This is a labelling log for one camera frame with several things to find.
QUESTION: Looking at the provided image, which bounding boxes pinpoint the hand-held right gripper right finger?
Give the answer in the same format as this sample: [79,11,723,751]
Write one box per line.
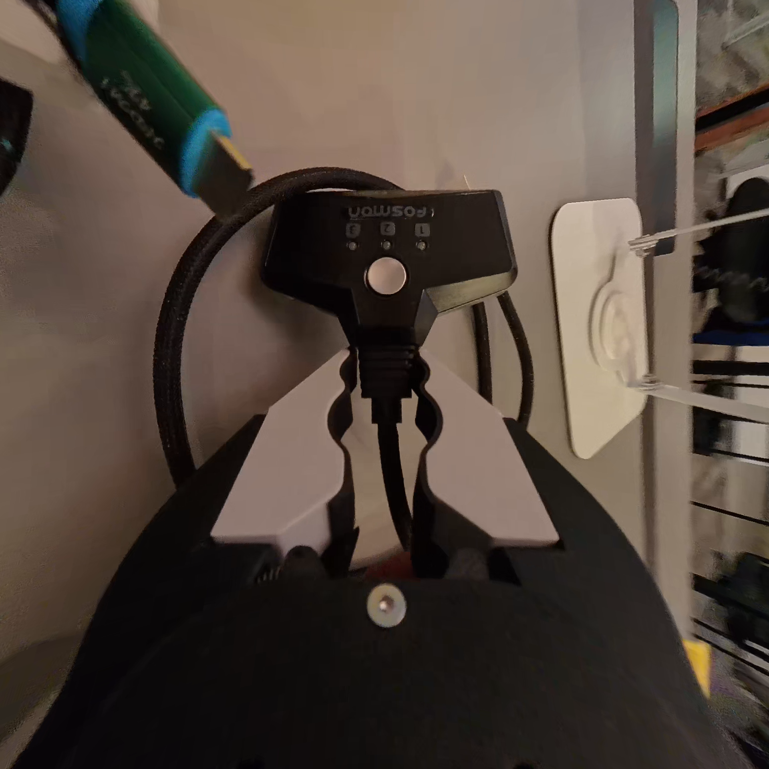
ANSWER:
[410,345,561,574]

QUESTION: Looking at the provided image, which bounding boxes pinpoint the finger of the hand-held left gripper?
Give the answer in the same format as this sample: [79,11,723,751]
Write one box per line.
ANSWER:
[0,0,82,67]

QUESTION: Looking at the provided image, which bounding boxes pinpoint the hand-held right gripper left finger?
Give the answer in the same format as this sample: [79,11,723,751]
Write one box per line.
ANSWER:
[210,348,361,568]

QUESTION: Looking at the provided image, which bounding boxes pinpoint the blue-flecked HDMI cable green plugs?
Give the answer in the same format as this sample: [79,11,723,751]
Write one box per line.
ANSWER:
[0,0,254,218]

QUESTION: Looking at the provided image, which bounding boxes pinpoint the black HDMI switch box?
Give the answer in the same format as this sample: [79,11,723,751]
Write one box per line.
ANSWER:
[261,189,519,349]

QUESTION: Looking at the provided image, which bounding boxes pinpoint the wooden board stand white base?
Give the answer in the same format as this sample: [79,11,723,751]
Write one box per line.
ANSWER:
[552,198,769,460]

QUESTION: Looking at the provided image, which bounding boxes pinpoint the black office chair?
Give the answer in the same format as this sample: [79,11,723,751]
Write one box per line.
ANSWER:
[694,177,769,361]

